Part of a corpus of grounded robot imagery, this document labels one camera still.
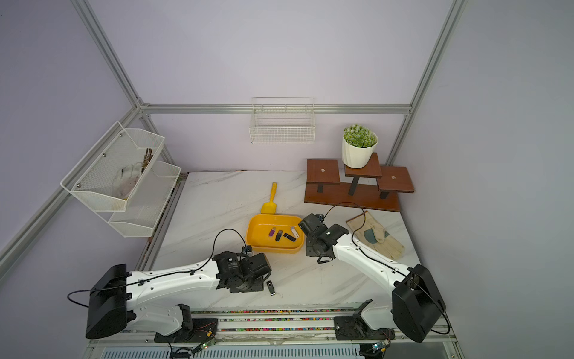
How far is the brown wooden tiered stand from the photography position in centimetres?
93

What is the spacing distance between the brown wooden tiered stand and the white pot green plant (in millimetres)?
58

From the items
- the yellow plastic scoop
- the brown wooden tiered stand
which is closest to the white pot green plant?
the brown wooden tiered stand

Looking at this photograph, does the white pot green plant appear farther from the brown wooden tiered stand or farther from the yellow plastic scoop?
the yellow plastic scoop

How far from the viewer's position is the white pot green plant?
84cm
